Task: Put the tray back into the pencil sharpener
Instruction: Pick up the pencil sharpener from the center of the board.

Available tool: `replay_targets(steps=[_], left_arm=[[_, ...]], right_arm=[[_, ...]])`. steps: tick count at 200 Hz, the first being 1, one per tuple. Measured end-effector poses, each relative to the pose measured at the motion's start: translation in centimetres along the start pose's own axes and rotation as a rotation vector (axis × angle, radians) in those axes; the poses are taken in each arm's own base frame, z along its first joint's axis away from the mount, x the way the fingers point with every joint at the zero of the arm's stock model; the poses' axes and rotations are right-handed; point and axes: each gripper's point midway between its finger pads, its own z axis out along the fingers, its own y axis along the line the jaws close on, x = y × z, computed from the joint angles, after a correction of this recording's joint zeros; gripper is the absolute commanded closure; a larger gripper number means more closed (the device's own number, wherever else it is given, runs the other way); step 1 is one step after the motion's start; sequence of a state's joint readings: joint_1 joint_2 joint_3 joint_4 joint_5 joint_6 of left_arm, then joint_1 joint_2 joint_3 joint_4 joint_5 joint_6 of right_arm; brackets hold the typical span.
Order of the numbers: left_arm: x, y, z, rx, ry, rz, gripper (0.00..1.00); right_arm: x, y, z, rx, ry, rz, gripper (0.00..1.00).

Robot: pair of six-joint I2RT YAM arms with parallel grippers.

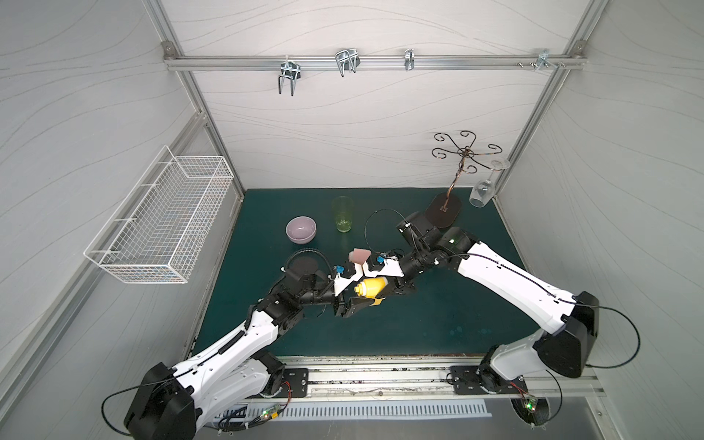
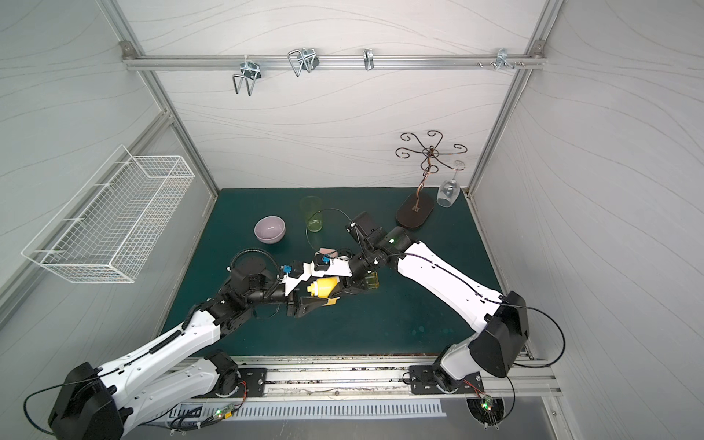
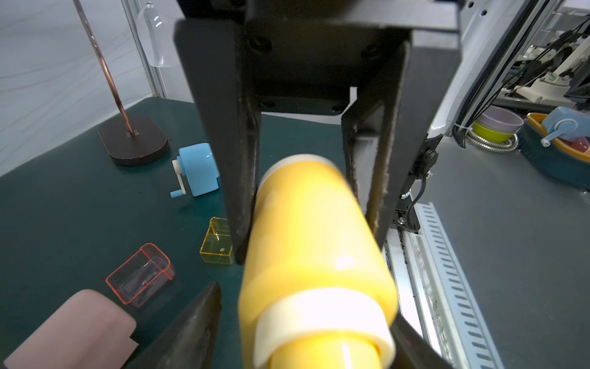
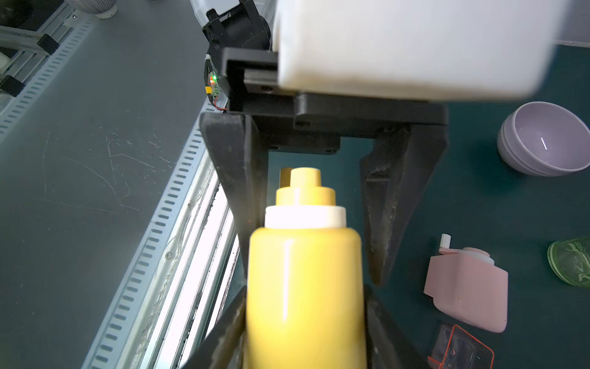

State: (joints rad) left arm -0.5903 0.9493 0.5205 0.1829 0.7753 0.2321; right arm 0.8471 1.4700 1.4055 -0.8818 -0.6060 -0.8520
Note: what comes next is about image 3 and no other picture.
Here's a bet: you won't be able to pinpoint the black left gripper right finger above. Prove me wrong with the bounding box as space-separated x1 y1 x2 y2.
390 314 453 369

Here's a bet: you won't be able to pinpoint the red transparent tray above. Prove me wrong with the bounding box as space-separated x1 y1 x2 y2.
105 243 176 310

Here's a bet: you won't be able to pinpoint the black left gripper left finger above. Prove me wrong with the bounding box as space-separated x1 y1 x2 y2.
126 282 222 369

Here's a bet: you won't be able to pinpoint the yellow pencil sharpener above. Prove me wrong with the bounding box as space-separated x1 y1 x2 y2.
238 154 399 368

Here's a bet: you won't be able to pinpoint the white slotted cable duct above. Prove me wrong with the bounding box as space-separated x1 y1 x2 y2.
416 204 504 368

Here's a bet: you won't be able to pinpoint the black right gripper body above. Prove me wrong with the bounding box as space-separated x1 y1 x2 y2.
175 1 459 115

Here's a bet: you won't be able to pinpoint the copper glass holder stand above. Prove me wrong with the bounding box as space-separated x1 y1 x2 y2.
73 0 169 167

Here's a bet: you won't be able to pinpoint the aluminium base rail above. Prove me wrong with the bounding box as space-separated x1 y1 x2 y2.
383 228 464 368

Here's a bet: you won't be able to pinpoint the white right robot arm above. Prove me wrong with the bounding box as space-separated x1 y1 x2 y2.
174 1 549 264

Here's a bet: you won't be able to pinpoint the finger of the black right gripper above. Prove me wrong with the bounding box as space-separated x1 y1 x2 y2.
341 30 462 247
174 18 261 264

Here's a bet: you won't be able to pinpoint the stacked bowls outside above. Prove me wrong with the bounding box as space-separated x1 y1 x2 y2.
466 106 524 154

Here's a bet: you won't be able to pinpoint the dark bin with items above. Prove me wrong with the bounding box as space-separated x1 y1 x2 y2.
518 106 589 191

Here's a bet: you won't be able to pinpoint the yellow transparent tray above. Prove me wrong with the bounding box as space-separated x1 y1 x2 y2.
200 217 233 265

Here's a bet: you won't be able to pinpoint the blue pencil sharpener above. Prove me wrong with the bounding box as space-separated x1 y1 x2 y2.
170 143 220 198

